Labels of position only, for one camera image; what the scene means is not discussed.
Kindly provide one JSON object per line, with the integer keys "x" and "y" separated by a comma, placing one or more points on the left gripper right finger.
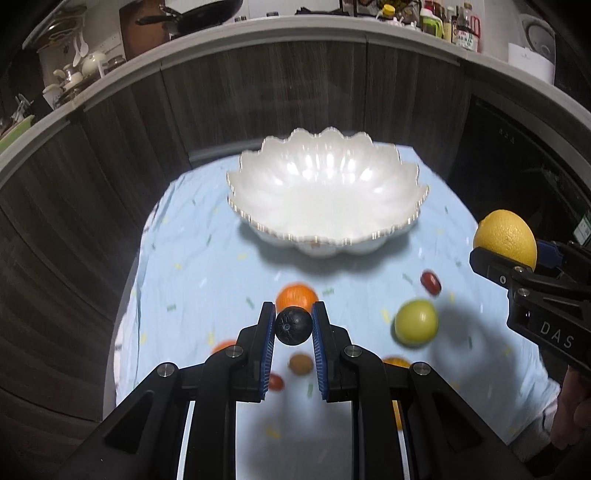
{"x": 334, "y": 381}

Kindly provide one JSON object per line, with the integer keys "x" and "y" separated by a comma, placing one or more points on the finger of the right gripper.
{"x": 501, "y": 270}
{"x": 549, "y": 255}

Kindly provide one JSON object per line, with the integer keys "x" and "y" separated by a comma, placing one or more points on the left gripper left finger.
{"x": 251, "y": 380}

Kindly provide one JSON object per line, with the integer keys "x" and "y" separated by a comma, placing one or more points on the red oblong cherry tomato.
{"x": 276, "y": 383}

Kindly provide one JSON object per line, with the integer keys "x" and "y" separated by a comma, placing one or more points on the brown longan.
{"x": 301, "y": 364}

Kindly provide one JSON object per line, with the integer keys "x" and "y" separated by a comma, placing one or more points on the orange mandarin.
{"x": 223, "y": 345}
{"x": 296, "y": 295}

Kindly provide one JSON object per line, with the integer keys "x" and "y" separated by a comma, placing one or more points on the yellow lemon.
{"x": 505, "y": 233}

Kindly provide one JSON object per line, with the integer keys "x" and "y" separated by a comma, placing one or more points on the dark blueberry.
{"x": 293, "y": 326}

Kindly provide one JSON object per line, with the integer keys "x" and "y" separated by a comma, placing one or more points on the yellow mango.
{"x": 403, "y": 363}

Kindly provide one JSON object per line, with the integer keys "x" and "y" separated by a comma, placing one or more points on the dark red grape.
{"x": 431, "y": 283}

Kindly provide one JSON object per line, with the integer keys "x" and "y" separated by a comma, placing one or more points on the green round fruit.
{"x": 416, "y": 323}

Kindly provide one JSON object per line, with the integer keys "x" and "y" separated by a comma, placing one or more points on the white scalloped ceramic bowl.
{"x": 326, "y": 194}

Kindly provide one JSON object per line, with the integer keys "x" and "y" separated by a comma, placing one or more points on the right hand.
{"x": 572, "y": 419}

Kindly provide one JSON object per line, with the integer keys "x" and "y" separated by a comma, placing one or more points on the light blue patterned tablecloth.
{"x": 202, "y": 275}

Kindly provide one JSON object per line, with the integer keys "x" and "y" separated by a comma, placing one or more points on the white rice cooker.
{"x": 535, "y": 52}

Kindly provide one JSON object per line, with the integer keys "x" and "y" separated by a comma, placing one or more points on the green lidded jug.
{"x": 430, "y": 23}

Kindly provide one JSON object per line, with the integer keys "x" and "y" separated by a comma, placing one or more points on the white teapot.
{"x": 91, "y": 63}

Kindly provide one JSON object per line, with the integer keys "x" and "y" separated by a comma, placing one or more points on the wooden cutting board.
{"x": 137, "y": 39}

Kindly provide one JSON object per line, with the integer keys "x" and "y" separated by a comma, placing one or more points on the black frying pan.
{"x": 196, "y": 19}

